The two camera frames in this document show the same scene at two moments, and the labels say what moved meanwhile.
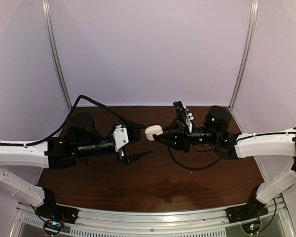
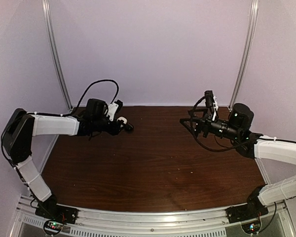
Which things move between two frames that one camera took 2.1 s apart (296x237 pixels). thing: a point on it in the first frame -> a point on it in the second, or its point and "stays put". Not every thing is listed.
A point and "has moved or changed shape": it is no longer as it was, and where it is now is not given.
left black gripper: x=130 y=159 -> x=115 y=130
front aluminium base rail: x=110 y=222 stays put
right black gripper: x=181 y=139 -> x=203 y=123
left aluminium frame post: x=46 y=7 stays put
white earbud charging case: x=150 y=130 has moved or changed shape
